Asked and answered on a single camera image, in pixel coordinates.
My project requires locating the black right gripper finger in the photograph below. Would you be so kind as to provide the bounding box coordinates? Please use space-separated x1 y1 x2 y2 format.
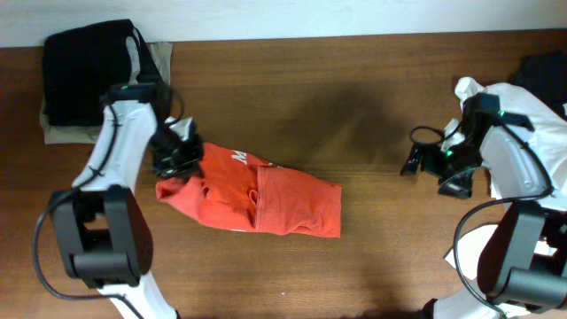
400 144 422 175
438 168 475 199

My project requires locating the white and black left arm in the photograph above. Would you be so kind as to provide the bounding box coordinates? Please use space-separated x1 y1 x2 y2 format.
35 82 204 318

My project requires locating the dark garment at right edge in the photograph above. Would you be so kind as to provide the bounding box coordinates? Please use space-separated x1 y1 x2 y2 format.
510 51 566 120

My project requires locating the folded beige garment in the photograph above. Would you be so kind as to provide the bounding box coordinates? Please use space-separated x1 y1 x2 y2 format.
39 42 173 144

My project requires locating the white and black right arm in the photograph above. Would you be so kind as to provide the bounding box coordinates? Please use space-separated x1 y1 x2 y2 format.
401 110 566 318

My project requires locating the white t-shirt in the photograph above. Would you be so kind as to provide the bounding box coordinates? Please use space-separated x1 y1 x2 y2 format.
443 76 567 289

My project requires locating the orange FRAM t-shirt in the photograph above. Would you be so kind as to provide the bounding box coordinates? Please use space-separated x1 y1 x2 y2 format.
156 143 342 238

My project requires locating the folded black garment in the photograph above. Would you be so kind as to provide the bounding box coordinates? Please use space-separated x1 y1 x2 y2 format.
43 19 161 127

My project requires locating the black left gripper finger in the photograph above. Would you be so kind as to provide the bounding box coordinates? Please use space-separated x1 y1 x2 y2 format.
183 134 204 165
152 163 200 180

